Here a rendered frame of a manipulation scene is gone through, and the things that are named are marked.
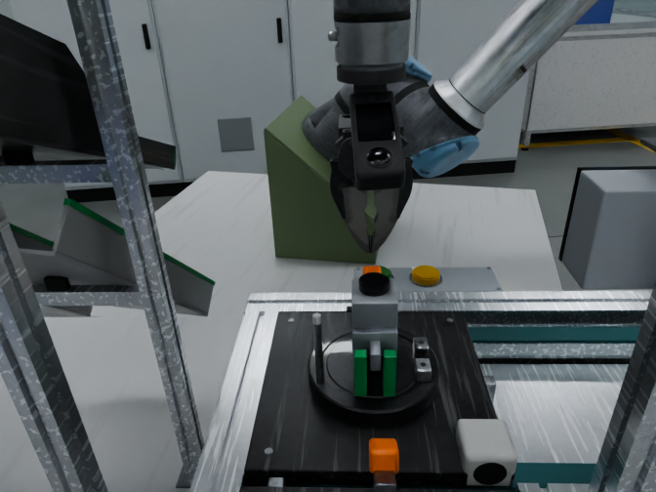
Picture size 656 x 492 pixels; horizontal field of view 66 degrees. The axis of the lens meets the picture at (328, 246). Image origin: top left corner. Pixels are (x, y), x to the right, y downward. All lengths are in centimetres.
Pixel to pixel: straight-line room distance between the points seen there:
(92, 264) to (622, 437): 43
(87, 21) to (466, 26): 330
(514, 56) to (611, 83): 388
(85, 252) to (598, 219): 37
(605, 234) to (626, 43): 440
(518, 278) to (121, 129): 75
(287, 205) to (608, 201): 70
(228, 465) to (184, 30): 310
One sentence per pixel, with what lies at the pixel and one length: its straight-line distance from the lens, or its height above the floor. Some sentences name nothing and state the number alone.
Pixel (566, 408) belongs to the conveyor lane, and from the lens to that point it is 66.
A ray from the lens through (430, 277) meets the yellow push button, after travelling 74.
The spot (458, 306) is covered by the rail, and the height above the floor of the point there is 96.
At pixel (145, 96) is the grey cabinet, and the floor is 70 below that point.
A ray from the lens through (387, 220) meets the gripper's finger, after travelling 58.
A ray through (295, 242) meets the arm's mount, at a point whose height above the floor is 90.
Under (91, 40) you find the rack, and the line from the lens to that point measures 42.
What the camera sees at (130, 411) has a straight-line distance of 75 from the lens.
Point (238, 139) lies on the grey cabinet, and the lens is 353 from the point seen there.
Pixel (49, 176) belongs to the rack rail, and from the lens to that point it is 47.
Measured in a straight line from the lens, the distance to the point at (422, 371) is 53.
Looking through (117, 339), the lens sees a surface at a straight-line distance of 88.
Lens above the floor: 136
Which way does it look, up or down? 28 degrees down
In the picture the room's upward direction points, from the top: 2 degrees counter-clockwise
